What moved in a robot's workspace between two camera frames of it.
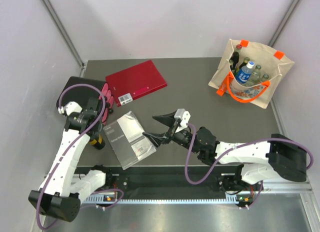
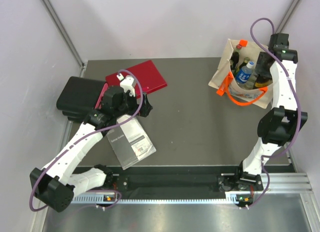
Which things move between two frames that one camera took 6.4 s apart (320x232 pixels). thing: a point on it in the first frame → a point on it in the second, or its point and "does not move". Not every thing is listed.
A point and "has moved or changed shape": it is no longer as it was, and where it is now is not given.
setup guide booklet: (128, 144) does not move
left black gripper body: (99, 129) → (129, 106)
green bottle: (231, 62) does not move
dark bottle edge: (97, 141) has moved or changed shape
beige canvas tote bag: (275, 63) does not move
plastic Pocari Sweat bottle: (243, 75) does not move
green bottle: (246, 60) does not move
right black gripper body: (183, 137) → (262, 68)
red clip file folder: (132, 83) does not move
